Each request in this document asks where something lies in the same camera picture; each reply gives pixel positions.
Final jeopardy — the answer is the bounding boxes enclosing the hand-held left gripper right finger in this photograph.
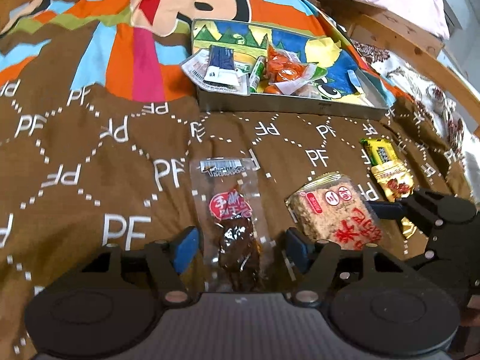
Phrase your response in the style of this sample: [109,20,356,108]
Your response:
[286,228,404,306]

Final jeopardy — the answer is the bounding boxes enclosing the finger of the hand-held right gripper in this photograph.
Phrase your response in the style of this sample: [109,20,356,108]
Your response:
[369,190,477,239]

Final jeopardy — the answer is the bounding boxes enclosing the cartoon printed blanket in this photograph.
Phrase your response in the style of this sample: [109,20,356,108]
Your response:
[0,0,480,357]

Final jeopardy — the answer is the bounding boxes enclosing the orange snack packet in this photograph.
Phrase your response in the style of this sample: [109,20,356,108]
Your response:
[264,43,319,94]

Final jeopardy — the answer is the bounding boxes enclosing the white red-label snack packet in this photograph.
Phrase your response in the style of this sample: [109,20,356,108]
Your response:
[181,50,211,83]

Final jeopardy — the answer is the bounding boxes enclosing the floral cloth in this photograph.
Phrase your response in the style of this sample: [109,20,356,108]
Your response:
[350,39,480,181]

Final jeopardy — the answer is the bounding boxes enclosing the yellow green snack packet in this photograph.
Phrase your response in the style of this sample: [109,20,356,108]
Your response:
[360,137,398,167]

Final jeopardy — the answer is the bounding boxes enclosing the green tube snack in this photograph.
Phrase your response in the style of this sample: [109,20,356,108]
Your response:
[249,55,268,94]

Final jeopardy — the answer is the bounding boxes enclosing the metal tray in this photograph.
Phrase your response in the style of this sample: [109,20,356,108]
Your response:
[190,19,395,121]

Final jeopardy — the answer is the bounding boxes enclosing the clear dark meat packet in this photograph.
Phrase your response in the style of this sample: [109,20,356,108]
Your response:
[188,157,277,293]

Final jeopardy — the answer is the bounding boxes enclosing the gold snack packet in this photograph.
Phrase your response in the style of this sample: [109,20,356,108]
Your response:
[370,161,419,239]

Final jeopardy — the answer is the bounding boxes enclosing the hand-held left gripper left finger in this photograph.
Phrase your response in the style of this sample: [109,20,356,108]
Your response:
[80,227,200,306]

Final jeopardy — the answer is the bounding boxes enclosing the wooden bed frame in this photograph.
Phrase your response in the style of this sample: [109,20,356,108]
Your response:
[337,0,480,136]

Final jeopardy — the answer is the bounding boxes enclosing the small white blue packet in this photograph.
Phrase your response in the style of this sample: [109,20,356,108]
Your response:
[204,45,250,91]

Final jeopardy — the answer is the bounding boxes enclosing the rice cracker packet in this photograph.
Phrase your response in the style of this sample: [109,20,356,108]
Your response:
[285,172,383,252]

